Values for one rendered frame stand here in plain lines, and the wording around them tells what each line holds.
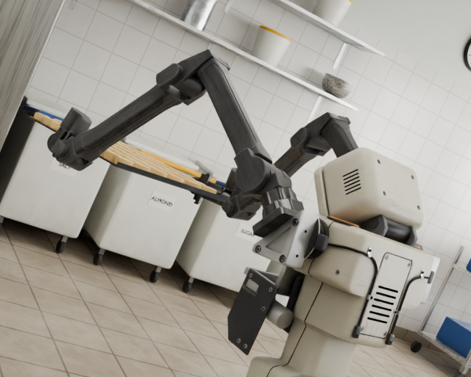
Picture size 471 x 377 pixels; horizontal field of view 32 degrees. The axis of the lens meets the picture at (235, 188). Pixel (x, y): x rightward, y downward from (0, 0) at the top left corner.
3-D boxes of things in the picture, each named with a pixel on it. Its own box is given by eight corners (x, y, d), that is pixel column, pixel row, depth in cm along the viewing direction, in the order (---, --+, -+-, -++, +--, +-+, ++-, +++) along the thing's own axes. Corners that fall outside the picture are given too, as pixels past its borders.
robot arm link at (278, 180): (280, 191, 161) (294, 200, 165) (268, 149, 167) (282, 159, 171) (244, 212, 165) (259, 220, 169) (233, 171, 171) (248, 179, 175)
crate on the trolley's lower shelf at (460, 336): (475, 348, 695) (485, 328, 693) (509, 371, 665) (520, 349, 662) (434, 337, 662) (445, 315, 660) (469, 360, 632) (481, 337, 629)
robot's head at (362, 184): (433, 228, 175) (420, 166, 182) (374, 206, 161) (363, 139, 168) (378, 249, 184) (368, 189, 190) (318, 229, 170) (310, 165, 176)
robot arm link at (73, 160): (180, 75, 187) (208, 95, 195) (176, 57, 190) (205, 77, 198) (50, 163, 205) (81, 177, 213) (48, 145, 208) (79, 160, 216)
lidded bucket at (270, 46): (269, 66, 567) (282, 37, 564) (284, 72, 546) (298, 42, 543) (241, 52, 555) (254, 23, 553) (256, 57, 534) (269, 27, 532)
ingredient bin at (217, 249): (179, 295, 516) (230, 185, 508) (151, 259, 573) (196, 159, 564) (250, 316, 541) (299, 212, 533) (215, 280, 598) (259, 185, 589)
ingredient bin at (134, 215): (88, 267, 485) (141, 149, 477) (64, 231, 541) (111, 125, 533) (166, 291, 512) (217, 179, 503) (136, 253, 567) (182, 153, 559)
